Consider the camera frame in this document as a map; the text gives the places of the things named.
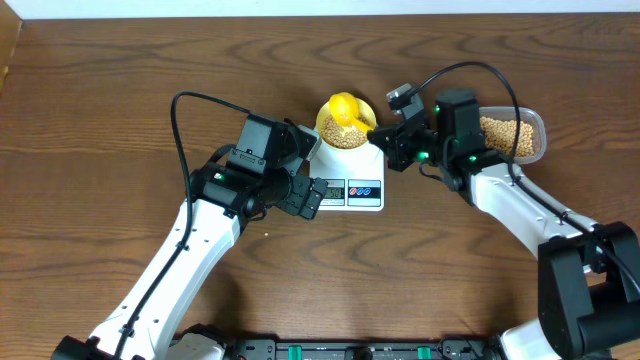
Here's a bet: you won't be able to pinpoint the yellow measuring scoop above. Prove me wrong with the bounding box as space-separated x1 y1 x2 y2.
329 92 375 134

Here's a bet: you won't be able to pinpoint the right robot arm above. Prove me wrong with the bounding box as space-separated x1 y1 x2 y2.
368 84 639 359

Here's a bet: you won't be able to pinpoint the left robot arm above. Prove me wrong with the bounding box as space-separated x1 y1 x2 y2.
52 114 327 359

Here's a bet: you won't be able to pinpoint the white digital kitchen scale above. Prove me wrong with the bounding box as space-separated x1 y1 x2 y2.
310 141 385 212

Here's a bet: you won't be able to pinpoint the soybeans in bowl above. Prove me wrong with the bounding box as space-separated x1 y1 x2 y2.
320 115 367 149

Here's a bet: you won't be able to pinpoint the pale yellow bowl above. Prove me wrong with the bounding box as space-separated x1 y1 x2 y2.
315 98 377 134

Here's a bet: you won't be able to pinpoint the soybeans pile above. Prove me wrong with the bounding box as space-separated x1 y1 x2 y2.
480 116 535 157

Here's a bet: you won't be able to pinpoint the clear plastic container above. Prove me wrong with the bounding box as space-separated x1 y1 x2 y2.
479 106 547 165

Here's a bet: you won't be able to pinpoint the cardboard box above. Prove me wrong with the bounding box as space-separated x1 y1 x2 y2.
0 0 23 86

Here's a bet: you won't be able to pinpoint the right black cable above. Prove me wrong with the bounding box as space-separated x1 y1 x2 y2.
409 61 640 296

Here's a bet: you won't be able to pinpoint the black cable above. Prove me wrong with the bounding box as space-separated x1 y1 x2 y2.
409 61 640 296
112 90 251 360

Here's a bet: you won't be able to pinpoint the left black cable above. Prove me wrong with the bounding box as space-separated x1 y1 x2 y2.
112 90 251 360

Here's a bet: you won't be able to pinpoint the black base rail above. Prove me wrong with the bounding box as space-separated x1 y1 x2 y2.
169 324 501 360

